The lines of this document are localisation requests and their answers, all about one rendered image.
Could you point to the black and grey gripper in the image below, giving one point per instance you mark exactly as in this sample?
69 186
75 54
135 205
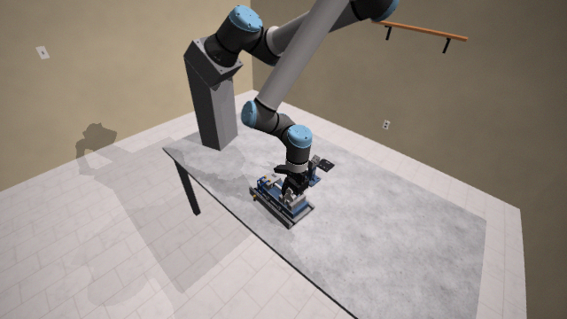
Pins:
296 182

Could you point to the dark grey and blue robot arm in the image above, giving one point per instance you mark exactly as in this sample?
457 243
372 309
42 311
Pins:
243 30

